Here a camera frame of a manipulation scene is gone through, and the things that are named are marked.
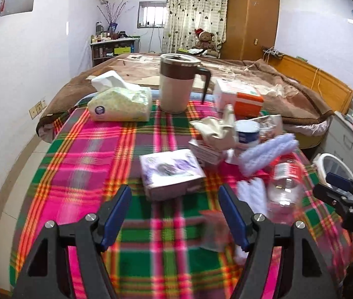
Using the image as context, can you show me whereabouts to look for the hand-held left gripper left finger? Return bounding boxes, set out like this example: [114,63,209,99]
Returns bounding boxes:
[12,185,132,299]

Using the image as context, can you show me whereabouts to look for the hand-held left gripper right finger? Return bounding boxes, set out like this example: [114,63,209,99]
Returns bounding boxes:
[218,184,344,299]

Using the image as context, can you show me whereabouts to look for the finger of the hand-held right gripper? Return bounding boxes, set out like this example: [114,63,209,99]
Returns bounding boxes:
[325,172,353,195]
[313,183,353,214]

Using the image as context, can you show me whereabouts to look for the white trash bin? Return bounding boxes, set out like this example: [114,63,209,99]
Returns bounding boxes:
[312,152,352,190]

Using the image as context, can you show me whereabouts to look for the small white foam net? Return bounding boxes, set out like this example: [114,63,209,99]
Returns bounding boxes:
[236,179,269,215]

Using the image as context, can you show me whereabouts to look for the red white box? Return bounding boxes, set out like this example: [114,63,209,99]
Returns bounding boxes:
[188,139,227,166]

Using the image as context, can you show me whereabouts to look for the large white foam net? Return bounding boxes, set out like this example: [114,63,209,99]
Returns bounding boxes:
[237,133,299,176]

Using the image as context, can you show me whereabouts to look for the beige paper bag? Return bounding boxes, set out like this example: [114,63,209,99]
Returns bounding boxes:
[190,104,237,150]

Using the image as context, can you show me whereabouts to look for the printed white wrapper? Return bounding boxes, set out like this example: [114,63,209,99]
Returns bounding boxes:
[251,114,284,144]

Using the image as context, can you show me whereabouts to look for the clear plastic wrapper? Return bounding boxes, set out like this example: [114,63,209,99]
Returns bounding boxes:
[200,210,242,253]

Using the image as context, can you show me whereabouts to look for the grey drawer cabinet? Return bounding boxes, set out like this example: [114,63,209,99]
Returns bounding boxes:
[320,111,353,175]

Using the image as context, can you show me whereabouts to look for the clear plastic bottle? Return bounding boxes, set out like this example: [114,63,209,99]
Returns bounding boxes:
[265,159,308,225]

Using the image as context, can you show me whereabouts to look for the purple printed box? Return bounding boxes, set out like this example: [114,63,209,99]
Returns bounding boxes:
[139,149,206,201]

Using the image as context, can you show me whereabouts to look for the white blue cup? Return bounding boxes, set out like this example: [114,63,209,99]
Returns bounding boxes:
[234,120,261,154]

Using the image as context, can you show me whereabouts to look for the wooden bed headboard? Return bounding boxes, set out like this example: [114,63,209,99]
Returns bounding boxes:
[268,53,353,114]

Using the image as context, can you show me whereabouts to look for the brown blanket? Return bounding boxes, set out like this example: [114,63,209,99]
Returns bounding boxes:
[36,53,334,144]

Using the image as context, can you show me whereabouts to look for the soft tissue pack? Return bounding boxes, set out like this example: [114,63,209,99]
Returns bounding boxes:
[87,70,152,123]

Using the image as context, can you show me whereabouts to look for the orange white box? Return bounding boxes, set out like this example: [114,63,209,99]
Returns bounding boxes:
[213,79,264,119]

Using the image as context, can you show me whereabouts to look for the white brown mug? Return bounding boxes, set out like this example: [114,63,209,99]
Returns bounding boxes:
[158,54,212,113]

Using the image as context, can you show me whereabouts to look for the cluttered low shelf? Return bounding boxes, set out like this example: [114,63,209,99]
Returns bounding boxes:
[90,37,141,67]

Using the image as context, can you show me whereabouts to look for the brown teddy bear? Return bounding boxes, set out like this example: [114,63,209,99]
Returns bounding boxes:
[192,29,219,57]

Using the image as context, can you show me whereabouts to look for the wooden wardrobe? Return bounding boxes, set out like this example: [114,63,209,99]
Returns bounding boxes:
[220,0,280,61]

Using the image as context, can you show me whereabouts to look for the dry branches in vase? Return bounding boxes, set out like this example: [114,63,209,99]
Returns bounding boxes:
[98,1,127,35]

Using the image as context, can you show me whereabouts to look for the small window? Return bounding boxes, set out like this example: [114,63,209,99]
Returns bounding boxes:
[137,1,167,28]

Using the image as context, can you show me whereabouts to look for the heart print curtain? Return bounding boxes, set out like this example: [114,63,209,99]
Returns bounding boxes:
[162,0,229,55]

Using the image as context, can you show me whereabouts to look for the yellow cable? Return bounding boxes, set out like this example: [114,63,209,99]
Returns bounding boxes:
[312,67,322,91]

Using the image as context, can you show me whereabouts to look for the wall socket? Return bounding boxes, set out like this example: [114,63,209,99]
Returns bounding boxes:
[29,99,46,119]

